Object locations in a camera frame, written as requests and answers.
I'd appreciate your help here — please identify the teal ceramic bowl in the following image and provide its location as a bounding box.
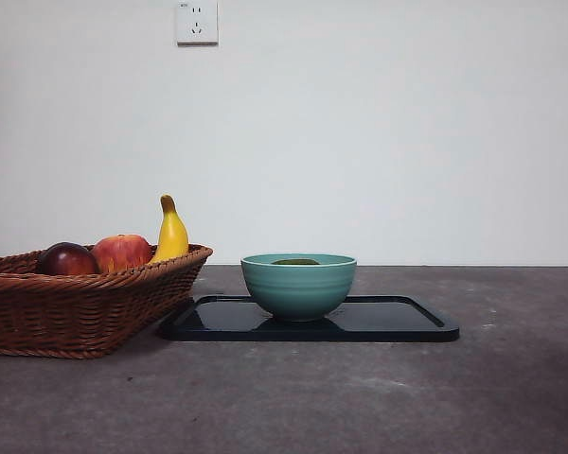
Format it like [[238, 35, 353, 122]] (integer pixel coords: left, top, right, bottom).
[[240, 253, 359, 323]]

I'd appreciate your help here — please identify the yellow banana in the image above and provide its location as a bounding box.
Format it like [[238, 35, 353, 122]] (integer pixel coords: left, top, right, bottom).
[[148, 194, 190, 265]]

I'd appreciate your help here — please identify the dark rectangular tray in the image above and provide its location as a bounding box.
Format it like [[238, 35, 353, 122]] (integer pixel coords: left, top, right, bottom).
[[158, 294, 461, 343]]

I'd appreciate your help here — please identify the red and yellow apple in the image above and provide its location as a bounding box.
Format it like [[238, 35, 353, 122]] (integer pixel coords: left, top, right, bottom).
[[91, 233, 153, 274]]

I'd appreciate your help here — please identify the dark red apple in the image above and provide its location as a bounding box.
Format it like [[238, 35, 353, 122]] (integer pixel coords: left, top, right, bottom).
[[38, 241, 100, 276]]

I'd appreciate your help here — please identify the brown wicker basket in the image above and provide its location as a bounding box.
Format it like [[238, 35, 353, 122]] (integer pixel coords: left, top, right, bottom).
[[0, 243, 214, 360]]

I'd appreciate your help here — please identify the white wall socket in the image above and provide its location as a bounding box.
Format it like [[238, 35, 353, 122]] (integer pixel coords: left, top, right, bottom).
[[176, 0, 220, 47]]

